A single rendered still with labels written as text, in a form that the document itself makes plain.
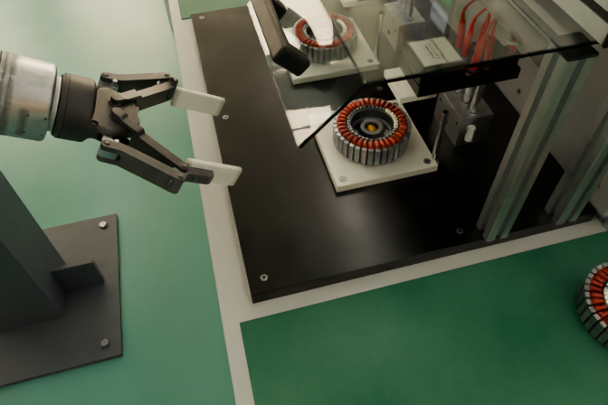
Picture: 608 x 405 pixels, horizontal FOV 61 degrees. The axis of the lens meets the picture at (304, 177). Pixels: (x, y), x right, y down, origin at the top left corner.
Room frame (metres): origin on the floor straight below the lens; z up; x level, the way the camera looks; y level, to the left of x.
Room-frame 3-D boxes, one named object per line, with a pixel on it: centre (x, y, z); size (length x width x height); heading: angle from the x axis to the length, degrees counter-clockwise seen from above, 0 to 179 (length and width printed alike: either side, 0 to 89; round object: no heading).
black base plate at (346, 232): (0.66, -0.09, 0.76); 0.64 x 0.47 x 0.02; 13
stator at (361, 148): (0.54, -0.10, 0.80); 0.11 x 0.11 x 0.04
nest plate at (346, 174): (0.54, -0.10, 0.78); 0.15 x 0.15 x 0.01; 13
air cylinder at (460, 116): (0.57, -0.24, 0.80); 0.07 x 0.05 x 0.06; 13
